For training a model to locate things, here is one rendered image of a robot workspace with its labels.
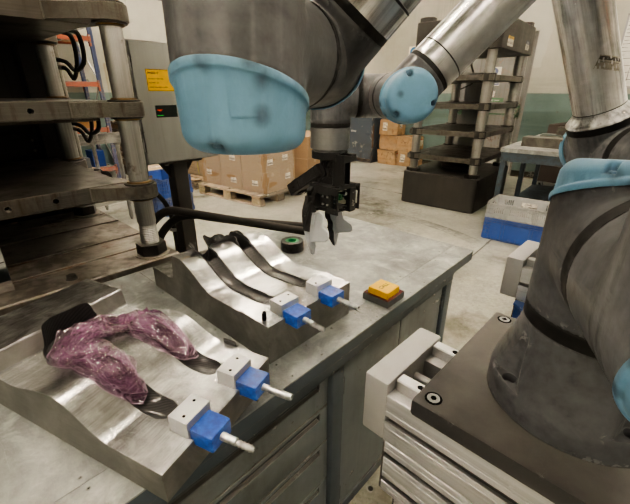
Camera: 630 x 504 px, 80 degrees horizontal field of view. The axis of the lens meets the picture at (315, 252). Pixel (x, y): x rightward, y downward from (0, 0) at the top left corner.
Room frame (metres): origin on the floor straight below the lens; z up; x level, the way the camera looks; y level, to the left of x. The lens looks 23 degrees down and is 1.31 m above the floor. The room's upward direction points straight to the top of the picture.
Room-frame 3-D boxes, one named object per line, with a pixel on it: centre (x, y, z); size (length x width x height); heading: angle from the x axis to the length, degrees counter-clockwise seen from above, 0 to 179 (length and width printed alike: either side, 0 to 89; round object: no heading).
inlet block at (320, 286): (0.73, -0.04, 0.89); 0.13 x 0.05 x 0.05; 47
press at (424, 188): (5.06, -1.97, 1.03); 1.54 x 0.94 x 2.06; 139
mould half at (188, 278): (0.88, 0.19, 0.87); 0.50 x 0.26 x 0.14; 47
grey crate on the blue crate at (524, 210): (3.38, -1.98, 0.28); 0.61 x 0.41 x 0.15; 49
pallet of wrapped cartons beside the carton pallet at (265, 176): (5.14, 0.92, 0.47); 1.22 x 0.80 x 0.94; 53
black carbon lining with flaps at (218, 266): (0.86, 0.18, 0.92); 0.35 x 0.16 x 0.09; 47
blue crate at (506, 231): (3.39, -1.98, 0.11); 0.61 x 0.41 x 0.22; 49
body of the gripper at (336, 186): (0.74, -0.03, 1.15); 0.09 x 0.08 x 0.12; 47
